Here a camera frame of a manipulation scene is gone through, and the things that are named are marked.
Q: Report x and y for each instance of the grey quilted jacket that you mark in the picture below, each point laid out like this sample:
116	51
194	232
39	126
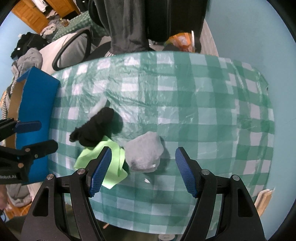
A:
30	58

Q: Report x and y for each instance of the green checkered tablecloth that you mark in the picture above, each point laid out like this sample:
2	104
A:
185	104

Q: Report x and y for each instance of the blue-rimmed cardboard box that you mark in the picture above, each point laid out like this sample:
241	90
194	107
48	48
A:
34	97

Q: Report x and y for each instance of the checkered covered side table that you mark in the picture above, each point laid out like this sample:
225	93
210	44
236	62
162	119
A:
78	23

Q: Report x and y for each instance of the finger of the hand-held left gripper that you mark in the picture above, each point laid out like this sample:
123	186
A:
27	126
39	148

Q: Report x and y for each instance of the grey white striped garment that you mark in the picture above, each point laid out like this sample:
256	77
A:
5	109

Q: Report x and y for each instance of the wooden wardrobe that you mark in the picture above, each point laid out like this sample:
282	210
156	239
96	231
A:
27	11

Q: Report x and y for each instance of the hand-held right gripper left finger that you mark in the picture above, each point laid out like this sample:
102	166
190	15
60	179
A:
99	171

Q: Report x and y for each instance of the black sock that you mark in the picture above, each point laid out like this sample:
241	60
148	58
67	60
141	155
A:
97	127

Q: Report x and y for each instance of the orange plastic bag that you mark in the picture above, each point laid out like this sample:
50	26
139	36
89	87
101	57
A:
180	38

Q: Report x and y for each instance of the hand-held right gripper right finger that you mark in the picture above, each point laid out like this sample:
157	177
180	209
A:
187	171

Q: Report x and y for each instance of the light grey sock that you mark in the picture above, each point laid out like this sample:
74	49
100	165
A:
143	153

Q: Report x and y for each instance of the grey white clothes pile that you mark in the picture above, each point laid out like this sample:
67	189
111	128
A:
48	29

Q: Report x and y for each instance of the black clothes pile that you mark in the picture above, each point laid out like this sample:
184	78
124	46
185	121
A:
27	41

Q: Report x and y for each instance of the black office chair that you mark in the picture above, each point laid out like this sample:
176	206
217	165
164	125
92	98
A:
159	20

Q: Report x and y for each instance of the light green cloth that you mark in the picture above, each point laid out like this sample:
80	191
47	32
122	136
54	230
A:
114	176

